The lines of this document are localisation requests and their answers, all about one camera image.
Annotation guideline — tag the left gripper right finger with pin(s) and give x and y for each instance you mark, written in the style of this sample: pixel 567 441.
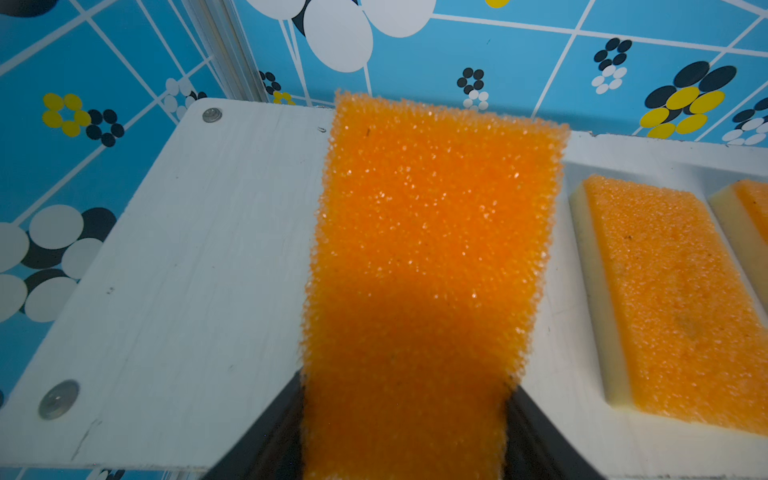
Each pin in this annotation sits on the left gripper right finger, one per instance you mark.
pixel 535 447

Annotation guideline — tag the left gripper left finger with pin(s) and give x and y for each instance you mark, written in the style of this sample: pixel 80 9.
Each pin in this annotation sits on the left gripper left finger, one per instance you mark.
pixel 271 447

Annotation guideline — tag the orange sponge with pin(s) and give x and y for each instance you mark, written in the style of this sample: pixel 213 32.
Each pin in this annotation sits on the orange sponge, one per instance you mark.
pixel 676 330
pixel 433 233
pixel 741 210

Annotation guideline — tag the orange sponge front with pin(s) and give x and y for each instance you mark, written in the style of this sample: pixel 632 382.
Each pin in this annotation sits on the orange sponge front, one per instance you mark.
pixel 433 233

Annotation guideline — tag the orange sponge back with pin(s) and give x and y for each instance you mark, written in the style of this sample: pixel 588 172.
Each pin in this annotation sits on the orange sponge back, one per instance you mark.
pixel 741 210

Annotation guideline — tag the white two-tier shelf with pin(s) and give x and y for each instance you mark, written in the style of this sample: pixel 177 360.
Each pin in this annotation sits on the white two-tier shelf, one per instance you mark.
pixel 187 323

